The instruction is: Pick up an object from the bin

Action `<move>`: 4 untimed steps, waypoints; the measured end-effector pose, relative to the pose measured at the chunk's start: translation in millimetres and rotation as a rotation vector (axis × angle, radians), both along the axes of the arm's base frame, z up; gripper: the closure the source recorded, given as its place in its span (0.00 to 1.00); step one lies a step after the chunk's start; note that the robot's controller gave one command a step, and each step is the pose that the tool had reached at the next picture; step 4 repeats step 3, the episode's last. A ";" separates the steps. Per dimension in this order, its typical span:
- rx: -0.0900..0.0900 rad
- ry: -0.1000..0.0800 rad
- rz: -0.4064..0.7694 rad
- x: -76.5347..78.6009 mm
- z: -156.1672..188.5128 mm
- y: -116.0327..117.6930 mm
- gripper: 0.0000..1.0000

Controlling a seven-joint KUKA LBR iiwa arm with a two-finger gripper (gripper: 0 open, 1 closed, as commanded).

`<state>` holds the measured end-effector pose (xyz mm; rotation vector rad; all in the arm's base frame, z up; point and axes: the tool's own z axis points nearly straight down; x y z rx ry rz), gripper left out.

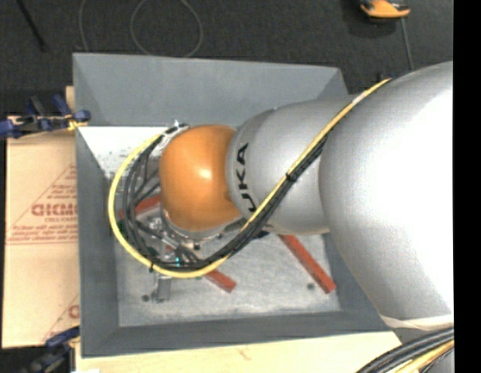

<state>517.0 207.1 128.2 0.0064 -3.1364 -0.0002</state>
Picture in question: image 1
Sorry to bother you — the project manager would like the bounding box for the brown cardboard board red print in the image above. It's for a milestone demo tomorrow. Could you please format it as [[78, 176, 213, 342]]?
[[1, 136, 81, 349]]

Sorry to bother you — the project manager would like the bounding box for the red-brown flat block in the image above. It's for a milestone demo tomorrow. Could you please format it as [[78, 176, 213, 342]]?
[[277, 233, 338, 295], [120, 194, 238, 294]]

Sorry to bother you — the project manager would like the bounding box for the grey metal bin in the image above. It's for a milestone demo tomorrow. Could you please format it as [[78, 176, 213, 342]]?
[[71, 52, 404, 357]]

